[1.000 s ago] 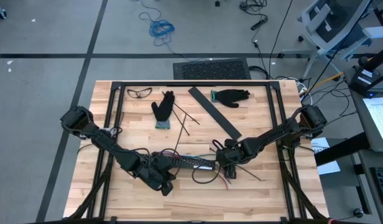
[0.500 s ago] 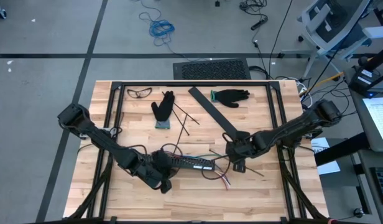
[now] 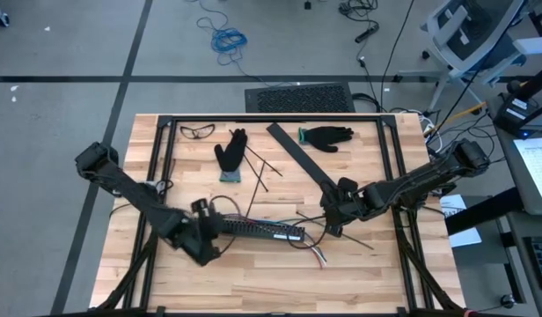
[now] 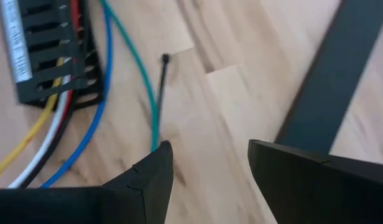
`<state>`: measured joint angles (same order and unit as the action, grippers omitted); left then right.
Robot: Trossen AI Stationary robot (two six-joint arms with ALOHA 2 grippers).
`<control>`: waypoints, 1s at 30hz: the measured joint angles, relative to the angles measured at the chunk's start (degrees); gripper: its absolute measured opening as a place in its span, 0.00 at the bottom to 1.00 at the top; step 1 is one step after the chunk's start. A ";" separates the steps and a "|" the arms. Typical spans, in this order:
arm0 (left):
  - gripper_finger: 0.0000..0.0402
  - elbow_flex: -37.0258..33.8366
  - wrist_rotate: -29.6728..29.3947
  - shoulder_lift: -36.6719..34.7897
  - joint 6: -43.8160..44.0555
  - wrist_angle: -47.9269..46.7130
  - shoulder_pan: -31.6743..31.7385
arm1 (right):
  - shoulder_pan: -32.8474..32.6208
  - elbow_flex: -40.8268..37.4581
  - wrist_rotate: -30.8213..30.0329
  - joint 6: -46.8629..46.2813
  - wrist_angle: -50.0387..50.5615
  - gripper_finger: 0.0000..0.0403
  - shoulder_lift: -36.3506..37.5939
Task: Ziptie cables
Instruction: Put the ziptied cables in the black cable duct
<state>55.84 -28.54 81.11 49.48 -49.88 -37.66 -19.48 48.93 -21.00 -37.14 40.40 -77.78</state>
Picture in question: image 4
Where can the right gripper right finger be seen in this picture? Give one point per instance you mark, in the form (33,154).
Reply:
(328,193)

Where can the black zip tie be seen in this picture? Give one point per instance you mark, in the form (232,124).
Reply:
(162,81)

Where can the black bar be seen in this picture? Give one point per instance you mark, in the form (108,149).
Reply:
(340,77)

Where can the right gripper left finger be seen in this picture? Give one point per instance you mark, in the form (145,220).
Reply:
(117,202)

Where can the black perforated rack rail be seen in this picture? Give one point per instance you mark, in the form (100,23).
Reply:
(54,39)

